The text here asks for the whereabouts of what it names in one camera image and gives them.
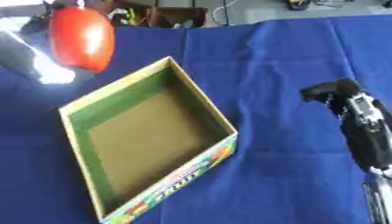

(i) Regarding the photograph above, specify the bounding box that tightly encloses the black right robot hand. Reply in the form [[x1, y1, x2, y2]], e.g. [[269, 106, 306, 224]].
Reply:
[[298, 77, 392, 178]]

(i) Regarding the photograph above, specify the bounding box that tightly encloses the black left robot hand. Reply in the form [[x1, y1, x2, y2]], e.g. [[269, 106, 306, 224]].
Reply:
[[18, 0, 88, 37]]

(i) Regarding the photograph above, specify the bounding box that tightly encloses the red glossy toy fruit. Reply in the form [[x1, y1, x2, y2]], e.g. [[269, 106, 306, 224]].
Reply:
[[47, 6, 116, 74]]

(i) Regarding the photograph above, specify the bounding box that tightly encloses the brown cardboard box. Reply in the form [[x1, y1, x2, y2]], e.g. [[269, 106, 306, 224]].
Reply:
[[143, 6, 210, 29]]

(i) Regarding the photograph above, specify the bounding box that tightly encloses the cardboard box with green inside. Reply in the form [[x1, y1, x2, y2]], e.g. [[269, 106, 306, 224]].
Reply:
[[56, 55, 241, 224]]

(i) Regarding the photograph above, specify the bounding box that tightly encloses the pile of colourful toys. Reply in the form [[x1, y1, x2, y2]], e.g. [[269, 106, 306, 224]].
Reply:
[[105, 8, 143, 27]]

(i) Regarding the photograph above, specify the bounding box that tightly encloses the black and yellow device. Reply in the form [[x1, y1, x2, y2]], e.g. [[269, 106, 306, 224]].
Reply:
[[284, 0, 314, 11]]

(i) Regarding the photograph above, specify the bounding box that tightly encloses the white cable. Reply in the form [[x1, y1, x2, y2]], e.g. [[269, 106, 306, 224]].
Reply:
[[209, 0, 239, 26]]

